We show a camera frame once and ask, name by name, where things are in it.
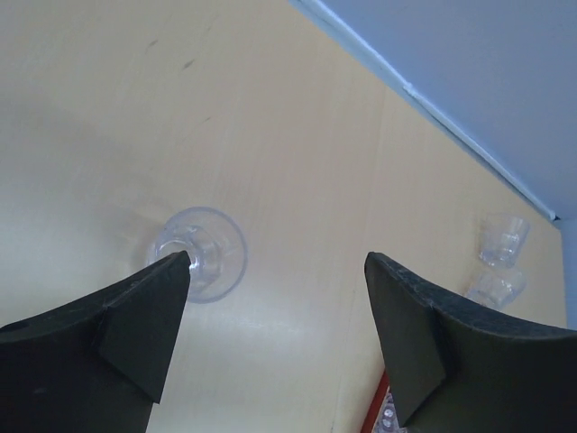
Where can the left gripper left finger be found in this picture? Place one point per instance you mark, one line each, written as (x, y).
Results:
(98, 363)

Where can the red lacquer tray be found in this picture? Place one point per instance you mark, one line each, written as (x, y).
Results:
(381, 416)

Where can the clear glass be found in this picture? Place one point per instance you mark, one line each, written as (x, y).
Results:
(502, 238)
(216, 248)
(495, 288)

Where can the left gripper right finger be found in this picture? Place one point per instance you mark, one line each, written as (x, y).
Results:
(457, 366)

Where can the clear glass lying tipped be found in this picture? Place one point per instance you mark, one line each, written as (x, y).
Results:
(495, 288)

